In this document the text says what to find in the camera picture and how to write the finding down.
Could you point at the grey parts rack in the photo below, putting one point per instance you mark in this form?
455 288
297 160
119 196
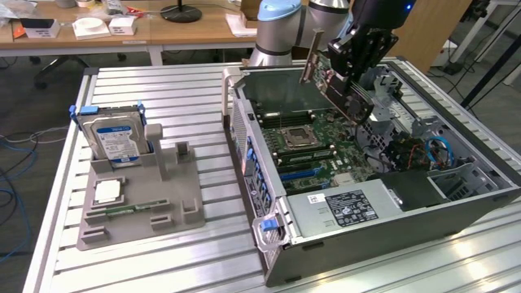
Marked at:
140 192

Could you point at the clear plastic bag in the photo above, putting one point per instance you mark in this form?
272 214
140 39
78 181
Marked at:
16 9

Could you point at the white paper sheets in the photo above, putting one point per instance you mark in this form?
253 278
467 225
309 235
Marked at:
240 29

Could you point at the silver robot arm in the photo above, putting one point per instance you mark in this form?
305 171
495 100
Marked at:
276 33

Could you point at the silver CPU chip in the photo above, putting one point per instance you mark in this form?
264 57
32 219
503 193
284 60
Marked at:
108 192

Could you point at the orange card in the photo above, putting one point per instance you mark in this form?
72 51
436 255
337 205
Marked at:
18 32

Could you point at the red and white packet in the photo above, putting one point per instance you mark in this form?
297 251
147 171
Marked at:
136 11

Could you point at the white box with round hole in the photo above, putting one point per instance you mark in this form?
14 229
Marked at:
91 29

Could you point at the blue expansion slot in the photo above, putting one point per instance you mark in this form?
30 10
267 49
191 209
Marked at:
297 175

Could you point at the grey cup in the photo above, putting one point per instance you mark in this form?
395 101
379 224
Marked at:
66 3

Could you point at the brown wooden cabinet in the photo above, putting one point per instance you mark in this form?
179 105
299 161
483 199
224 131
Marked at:
431 39

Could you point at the green motherboard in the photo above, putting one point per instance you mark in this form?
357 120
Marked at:
345 143

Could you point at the beige tape roll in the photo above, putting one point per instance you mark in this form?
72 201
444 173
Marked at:
86 3

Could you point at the blue case latch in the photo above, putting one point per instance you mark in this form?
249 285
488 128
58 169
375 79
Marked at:
268 226

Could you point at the wooden desk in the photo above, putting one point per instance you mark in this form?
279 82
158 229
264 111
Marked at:
212 30
62 42

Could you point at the white labelled box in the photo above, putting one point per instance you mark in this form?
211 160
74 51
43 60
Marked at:
122 27

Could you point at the black round lamp base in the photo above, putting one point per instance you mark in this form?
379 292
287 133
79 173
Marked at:
182 15

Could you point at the grey packet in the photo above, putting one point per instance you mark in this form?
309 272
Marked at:
112 6

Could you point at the white desk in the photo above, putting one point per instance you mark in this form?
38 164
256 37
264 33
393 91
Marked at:
459 50

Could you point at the green RAM stick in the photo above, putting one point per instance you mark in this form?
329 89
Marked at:
128 209

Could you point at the hard disk in blue caddy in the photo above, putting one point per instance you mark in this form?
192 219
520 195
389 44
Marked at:
116 137

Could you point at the open grey PC case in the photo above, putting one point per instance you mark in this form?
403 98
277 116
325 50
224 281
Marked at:
367 244

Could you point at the black expansion slot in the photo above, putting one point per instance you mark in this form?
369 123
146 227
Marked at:
295 167

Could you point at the silver chipset heatsink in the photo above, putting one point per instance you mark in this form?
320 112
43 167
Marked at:
345 179

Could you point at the black slanted stand pole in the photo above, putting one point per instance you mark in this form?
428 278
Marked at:
488 65

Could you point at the black floor box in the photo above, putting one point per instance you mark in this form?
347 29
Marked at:
452 69

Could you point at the black office chair base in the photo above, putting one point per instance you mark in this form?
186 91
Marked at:
52 65

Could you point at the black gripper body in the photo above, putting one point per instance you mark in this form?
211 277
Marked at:
383 13

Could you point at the metal CPU socket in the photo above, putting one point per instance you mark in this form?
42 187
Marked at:
300 138

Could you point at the green graphics card black cooler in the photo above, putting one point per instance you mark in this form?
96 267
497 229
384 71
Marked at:
353 103

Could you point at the white box with black lid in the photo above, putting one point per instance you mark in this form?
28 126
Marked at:
40 32

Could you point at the brown cardboard box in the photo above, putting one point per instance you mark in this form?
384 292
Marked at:
249 9

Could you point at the grey power supply unit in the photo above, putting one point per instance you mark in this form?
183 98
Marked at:
345 207

